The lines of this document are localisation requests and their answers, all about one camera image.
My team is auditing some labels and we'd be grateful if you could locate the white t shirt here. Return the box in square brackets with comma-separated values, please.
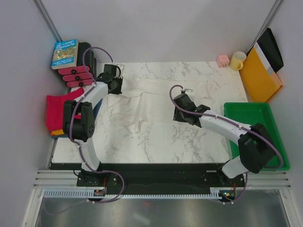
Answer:
[107, 78, 214, 133]

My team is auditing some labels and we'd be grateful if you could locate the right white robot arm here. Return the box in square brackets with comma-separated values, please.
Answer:
[171, 92, 284, 186]

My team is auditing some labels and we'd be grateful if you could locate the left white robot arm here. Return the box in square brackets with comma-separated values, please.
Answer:
[63, 64, 123, 186]

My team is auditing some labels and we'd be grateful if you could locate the blue folded t shirt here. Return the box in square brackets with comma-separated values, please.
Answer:
[51, 99, 102, 139]

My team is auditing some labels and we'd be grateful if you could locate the black pink drawer organizer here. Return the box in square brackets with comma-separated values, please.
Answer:
[58, 42, 97, 88]

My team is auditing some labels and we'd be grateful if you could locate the blue treehouse book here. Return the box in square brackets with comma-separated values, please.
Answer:
[51, 39, 79, 70]

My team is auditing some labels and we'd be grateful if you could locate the red folded t shirt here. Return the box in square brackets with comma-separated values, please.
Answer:
[45, 87, 84, 131]

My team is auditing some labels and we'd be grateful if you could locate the pink plug cube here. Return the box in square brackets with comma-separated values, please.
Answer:
[216, 54, 230, 68]

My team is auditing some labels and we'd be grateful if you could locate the green plastic tray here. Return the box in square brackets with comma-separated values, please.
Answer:
[224, 102, 290, 171]

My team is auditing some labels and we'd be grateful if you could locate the orange folded t shirt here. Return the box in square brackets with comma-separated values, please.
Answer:
[51, 129, 64, 136]

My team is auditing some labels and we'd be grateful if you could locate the yellow mug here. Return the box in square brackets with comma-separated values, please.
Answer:
[230, 51, 247, 70]

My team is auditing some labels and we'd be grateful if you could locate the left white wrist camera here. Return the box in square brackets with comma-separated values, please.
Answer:
[116, 64, 125, 78]

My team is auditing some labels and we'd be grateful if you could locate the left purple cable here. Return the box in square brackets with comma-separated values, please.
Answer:
[42, 46, 126, 215]

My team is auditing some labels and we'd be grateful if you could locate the purple cable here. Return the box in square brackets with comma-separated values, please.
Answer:
[169, 85, 284, 205]
[42, 46, 126, 215]

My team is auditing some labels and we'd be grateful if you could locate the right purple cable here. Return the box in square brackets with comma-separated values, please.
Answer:
[169, 85, 284, 205]

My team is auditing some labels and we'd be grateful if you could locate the white slotted cable duct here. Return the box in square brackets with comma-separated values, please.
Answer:
[43, 189, 230, 199]

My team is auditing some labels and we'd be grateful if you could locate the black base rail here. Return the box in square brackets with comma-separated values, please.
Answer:
[50, 163, 245, 195]

